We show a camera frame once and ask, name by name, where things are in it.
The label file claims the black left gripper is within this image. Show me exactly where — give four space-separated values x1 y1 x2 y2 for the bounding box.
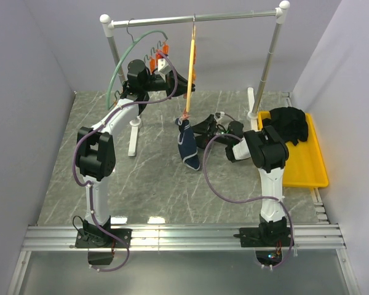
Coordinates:
143 69 196 100

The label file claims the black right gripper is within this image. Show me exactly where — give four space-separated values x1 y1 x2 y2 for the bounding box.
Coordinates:
188 114 232 150

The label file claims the navy blue underwear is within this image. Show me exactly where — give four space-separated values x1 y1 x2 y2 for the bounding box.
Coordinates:
175 117 200 171

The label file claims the yellow clip hanger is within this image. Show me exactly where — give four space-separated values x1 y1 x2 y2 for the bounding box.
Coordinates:
184 14 196 113

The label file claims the pink end clothespin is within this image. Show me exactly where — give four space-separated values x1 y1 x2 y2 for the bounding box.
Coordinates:
178 110 189 124

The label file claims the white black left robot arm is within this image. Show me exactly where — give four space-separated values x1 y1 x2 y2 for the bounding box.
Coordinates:
72 58 196 247

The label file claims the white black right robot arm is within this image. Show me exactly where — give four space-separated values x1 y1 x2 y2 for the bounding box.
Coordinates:
192 114 293 247

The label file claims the green clip hanger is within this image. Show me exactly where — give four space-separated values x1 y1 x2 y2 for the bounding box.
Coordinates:
105 29 168 110

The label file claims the black garment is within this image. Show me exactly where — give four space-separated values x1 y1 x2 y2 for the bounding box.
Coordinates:
262 107 309 146

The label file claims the metal clothes rack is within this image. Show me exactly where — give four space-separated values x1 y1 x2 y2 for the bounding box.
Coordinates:
100 0 291 158

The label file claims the yellow plastic tray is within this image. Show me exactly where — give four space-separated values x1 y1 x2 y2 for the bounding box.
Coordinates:
257 111 330 187

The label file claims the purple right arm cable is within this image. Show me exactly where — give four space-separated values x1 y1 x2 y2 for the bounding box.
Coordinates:
202 112 295 270

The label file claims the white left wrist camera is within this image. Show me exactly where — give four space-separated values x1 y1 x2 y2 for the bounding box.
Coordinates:
157 57 172 80

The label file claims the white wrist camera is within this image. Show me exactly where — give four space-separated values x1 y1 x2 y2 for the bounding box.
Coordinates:
157 57 172 80
213 112 225 123

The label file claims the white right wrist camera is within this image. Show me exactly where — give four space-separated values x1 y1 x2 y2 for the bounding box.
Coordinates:
213 112 225 123

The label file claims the aluminium rail frame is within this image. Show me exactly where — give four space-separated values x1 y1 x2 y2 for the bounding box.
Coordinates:
9 223 360 294

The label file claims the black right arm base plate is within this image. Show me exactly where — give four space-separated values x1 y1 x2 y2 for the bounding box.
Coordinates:
233 227 292 248

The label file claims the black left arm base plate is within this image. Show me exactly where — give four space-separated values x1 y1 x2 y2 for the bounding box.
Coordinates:
74 228 132 266

